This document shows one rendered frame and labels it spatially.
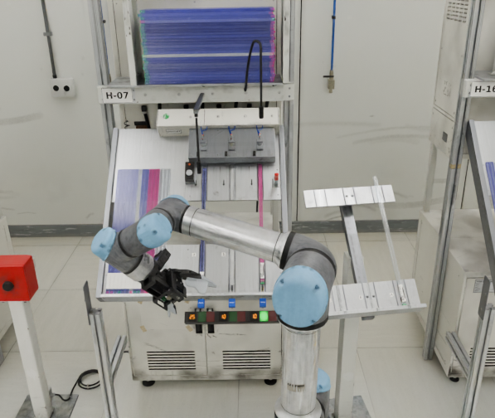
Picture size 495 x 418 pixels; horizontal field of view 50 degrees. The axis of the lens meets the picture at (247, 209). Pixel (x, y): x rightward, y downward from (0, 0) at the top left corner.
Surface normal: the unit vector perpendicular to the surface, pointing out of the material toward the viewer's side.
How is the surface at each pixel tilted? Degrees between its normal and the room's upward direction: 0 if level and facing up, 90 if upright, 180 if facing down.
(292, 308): 82
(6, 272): 90
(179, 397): 0
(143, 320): 90
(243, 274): 43
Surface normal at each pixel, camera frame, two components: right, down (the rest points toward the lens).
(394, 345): -0.02, -0.91
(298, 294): -0.30, 0.26
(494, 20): 0.00, 0.40
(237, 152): -0.02, -0.39
